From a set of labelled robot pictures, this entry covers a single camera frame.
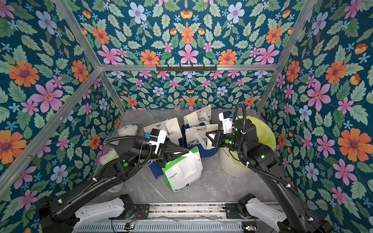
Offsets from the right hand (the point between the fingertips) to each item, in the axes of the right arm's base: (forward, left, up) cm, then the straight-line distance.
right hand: (209, 130), depth 62 cm
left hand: (-14, +8, +6) cm, 17 cm away
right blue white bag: (+8, +6, -16) cm, 19 cm away
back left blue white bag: (+11, +26, -11) cm, 30 cm away
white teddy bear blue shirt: (+20, +53, -27) cm, 63 cm away
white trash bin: (-7, -11, -17) cm, 22 cm away
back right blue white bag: (+23, +5, -18) cm, 30 cm away
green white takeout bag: (-9, +11, -21) cm, 25 cm away
